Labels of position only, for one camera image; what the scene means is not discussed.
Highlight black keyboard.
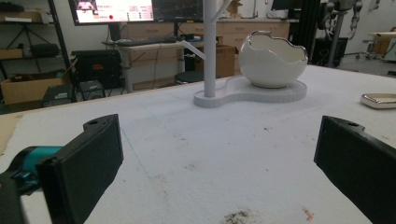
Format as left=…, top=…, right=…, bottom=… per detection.
left=115, top=36, right=179, bottom=48

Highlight wooden desk white legs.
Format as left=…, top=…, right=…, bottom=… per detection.
left=117, top=40, right=206, bottom=93

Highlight white tree-shaped jewelry stand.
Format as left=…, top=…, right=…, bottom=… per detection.
left=181, top=0, right=308, bottom=109

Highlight dark computer monitor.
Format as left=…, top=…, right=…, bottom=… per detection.
left=151, top=0, right=205, bottom=23

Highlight small black crate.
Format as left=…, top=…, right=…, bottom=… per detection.
left=78, top=79, right=106, bottom=101

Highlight open cardboard box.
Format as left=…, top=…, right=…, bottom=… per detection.
left=0, top=72, right=70, bottom=105

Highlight black metal column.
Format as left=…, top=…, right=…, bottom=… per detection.
left=294, top=0, right=321, bottom=66

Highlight black metal shelf rack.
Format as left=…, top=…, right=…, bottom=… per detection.
left=0, top=0, right=78, bottom=104

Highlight silver metal tray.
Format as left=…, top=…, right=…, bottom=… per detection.
left=360, top=92, right=396, bottom=110

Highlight brown cardboard box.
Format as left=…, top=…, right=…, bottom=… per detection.
left=215, top=44, right=237, bottom=79

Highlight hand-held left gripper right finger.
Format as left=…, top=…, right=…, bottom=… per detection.
left=313, top=115, right=396, bottom=224

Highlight grey metal stand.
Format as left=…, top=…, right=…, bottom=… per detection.
left=322, top=0, right=364, bottom=68

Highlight bright computer monitor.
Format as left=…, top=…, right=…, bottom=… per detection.
left=68, top=0, right=155, bottom=26

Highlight wooden cabinet row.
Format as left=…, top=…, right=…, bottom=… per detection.
left=124, top=19, right=291, bottom=50

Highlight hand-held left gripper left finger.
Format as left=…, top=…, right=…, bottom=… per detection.
left=35, top=113, right=124, bottom=224

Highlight black equipment case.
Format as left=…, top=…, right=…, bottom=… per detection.
left=71, top=49, right=124, bottom=91

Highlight black round stool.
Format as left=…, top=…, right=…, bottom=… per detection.
left=174, top=70, right=205, bottom=86

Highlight white eggshell bowl silver rim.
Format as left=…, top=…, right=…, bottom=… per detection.
left=238, top=30, right=309, bottom=90

